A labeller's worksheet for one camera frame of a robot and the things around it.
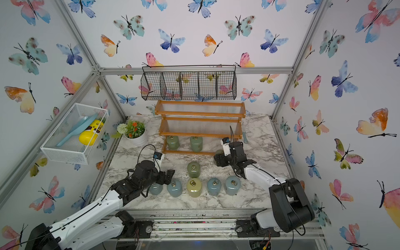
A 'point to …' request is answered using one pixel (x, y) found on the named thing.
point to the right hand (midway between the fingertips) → (221, 153)
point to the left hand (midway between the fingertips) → (168, 167)
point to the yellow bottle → (89, 136)
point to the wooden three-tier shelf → (197, 127)
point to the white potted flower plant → (134, 132)
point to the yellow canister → (194, 186)
